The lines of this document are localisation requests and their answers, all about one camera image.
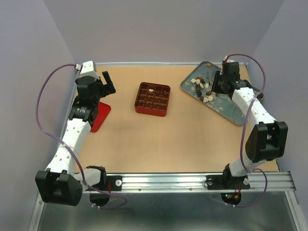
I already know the red box lid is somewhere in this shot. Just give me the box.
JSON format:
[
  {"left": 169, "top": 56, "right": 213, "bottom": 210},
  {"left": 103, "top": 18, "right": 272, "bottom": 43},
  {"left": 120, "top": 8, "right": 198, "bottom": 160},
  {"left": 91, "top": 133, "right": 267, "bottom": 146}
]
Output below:
[{"left": 90, "top": 102, "right": 111, "bottom": 133}]

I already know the blue floral tray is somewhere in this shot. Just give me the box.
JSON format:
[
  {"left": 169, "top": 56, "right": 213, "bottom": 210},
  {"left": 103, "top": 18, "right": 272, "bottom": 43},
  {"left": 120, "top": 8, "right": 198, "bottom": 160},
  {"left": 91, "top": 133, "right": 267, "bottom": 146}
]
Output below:
[{"left": 180, "top": 61, "right": 259, "bottom": 126}]

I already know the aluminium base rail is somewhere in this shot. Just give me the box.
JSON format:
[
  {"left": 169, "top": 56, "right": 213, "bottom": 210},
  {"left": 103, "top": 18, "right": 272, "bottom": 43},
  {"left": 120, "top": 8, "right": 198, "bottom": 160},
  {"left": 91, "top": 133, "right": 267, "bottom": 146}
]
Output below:
[{"left": 103, "top": 171, "right": 297, "bottom": 193}]

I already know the dark chocolate at tray corner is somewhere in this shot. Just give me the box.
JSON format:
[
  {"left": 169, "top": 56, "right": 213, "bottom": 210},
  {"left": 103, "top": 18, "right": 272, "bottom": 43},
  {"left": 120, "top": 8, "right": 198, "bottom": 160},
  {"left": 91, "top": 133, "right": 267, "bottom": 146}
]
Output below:
[{"left": 257, "top": 93, "right": 264, "bottom": 100}]

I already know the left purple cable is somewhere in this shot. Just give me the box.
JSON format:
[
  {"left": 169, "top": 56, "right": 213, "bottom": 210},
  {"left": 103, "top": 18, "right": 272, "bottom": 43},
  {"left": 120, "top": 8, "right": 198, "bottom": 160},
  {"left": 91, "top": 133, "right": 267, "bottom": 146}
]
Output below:
[{"left": 36, "top": 63, "right": 128, "bottom": 210}]

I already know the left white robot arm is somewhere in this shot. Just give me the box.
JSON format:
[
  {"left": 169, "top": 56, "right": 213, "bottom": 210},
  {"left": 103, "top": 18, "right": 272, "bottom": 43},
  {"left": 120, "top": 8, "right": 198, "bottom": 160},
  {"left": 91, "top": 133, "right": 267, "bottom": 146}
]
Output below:
[{"left": 35, "top": 71, "right": 116, "bottom": 206}]

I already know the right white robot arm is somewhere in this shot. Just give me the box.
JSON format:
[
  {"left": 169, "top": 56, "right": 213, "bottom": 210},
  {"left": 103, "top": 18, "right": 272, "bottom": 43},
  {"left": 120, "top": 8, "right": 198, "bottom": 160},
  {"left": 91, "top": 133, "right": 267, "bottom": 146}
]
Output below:
[{"left": 206, "top": 61, "right": 288, "bottom": 190}]

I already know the red chocolate box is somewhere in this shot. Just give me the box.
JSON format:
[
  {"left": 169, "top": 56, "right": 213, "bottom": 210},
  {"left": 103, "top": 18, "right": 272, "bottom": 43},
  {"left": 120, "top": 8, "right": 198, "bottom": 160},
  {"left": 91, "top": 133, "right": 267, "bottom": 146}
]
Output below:
[{"left": 134, "top": 82, "right": 171, "bottom": 117}]

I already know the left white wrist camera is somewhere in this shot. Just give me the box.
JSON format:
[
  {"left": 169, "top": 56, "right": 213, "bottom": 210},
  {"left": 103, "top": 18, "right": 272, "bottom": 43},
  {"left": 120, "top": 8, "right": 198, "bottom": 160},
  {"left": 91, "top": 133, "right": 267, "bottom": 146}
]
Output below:
[{"left": 79, "top": 61, "right": 98, "bottom": 78}]

